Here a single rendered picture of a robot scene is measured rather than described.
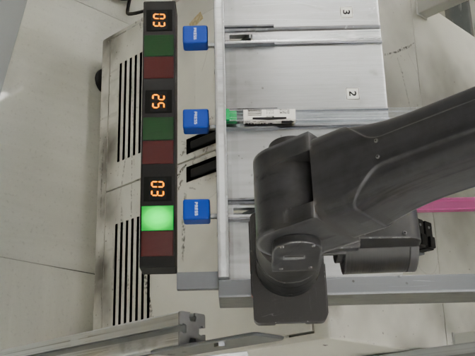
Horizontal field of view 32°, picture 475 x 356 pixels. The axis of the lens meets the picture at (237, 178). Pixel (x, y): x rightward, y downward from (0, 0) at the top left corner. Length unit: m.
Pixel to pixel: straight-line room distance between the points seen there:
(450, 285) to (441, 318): 0.54
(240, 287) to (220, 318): 0.45
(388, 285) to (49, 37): 1.10
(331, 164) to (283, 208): 0.05
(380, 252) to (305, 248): 0.09
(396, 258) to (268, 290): 0.14
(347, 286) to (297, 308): 0.17
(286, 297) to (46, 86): 1.11
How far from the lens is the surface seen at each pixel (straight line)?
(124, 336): 1.06
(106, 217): 1.64
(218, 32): 1.01
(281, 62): 1.01
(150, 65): 1.03
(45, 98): 1.76
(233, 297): 0.91
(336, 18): 1.05
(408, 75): 1.58
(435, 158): 0.53
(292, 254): 0.60
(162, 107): 1.00
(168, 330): 1.00
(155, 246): 0.94
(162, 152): 0.98
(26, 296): 1.62
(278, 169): 0.59
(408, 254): 0.66
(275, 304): 0.75
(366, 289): 0.92
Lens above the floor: 1.35
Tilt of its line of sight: 41 degrees down
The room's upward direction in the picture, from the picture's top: 71 degrees clockwise
